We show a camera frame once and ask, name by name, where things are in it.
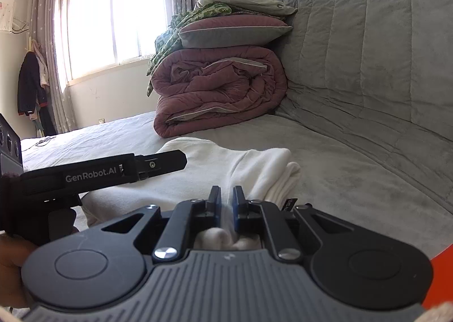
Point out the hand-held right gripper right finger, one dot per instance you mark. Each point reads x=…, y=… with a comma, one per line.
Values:
x=237, y=208

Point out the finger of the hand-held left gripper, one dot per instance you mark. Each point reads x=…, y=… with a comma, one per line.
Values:
x=166, y=162

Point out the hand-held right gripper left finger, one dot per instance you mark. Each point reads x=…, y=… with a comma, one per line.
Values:
x=216, y=207

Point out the white sweatshirt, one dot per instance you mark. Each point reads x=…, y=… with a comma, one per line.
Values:
x=230, y=169

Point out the person's left hand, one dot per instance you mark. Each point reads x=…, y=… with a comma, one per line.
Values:
x=14, y=261

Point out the folded maroon quilt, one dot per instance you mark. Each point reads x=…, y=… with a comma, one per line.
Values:
x=212, y=95

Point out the dark hanging jacket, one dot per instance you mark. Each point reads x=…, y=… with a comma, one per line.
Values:
x=30, y=84

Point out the grey bed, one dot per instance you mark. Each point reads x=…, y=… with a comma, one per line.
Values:
x=336, y=173

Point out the light hanging garment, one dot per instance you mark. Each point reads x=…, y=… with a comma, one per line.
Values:
x=43, y=74

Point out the window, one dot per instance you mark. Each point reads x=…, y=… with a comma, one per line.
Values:
x=113, y=24

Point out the maroon and grey pillow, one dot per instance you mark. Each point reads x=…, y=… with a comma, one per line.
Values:
x=233, y=30

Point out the green patterned blanket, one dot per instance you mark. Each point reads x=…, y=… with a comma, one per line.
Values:
x=198, y=12

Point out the air conditioner pipes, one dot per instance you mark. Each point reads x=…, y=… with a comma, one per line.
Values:
x=19, y=26

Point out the covered air conditioner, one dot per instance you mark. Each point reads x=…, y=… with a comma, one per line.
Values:
x=5, y=7

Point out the grey quilted headboard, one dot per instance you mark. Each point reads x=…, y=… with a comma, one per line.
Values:
x=371, y=42

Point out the orange cloth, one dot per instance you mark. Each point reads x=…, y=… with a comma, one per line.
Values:
x=440, y=283

